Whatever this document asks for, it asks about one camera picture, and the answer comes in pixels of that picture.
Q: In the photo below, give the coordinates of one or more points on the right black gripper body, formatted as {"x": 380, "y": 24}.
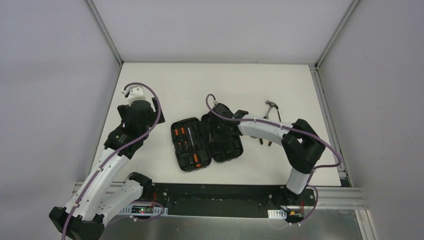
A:
{"x": 218, "y": 124}

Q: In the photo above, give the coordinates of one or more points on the black plastic tool case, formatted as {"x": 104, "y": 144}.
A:
{"x": 207, "y": 150}

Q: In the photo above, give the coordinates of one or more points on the small orange black screwdriver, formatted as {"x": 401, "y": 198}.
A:
{"x": 177, "y": 135}

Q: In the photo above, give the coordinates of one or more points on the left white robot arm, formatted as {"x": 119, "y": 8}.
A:
{"x": 86, "y": 214}

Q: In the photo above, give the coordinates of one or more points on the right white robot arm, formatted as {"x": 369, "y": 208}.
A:
{"x": 301, "y": 144}

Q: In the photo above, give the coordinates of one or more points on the flat screwdriver in case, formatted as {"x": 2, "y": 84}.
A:
{"x": 195, "y": 156}

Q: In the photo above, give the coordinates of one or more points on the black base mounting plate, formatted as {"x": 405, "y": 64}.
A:
{"x": 222, "y": 200}

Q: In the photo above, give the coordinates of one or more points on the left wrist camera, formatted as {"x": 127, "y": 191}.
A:
{"x": 134, "y": 93}

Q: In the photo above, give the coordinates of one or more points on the hammer with black handle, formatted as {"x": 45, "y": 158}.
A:
{"x": 271, "y": 105}

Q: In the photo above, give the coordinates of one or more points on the left white cable duct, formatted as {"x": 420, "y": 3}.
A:
{"x": 143, "y": 210}

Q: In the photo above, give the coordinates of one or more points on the white cable duct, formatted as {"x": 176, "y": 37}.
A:
{"x": 277, "y": 214}
{"x": 143, "y": 210}

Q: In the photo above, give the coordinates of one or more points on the right white cable duct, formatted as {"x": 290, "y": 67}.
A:
{"x": 277, "y": 214}

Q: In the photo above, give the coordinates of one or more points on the aluminium frame rail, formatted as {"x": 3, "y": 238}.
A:
{"x": 350, "y": 198}

